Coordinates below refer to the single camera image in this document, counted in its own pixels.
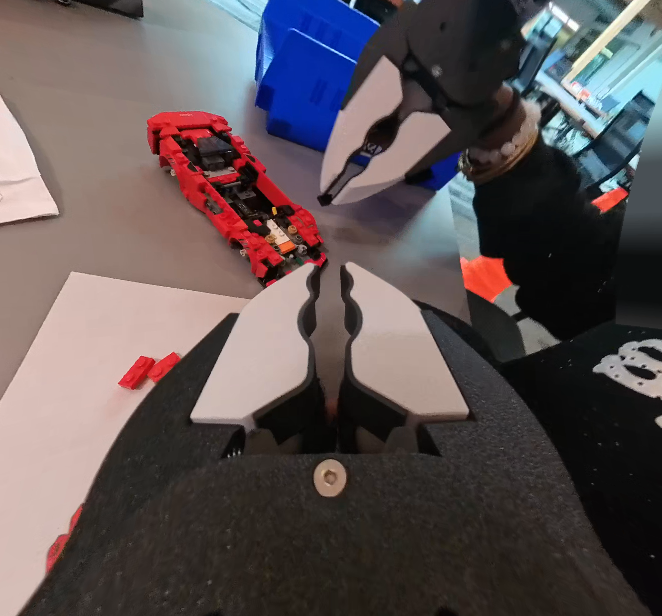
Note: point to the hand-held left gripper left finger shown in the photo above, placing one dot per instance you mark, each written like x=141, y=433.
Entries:
x=258, y=357

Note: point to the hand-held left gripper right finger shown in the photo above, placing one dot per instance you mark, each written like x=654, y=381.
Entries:
x=403, y=357

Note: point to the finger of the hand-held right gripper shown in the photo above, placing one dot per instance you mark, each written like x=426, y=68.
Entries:
x=362, y=104
x=413, y=145

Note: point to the red toy brick car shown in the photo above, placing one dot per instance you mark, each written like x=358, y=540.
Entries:
x=181, y=124

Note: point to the blue plastic bin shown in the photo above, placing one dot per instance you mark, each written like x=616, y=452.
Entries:
x=300, y=67
x=320, y=5

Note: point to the red toy brick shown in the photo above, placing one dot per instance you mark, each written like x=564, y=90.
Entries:
x=57, y=554
x=135, y=373
x=76, y=516
x=165, y=366

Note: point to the white instruction booklet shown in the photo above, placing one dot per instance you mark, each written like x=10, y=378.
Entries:
x=77, y=445

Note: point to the white paper bag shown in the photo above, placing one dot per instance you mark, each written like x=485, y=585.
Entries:
x=20, y=176

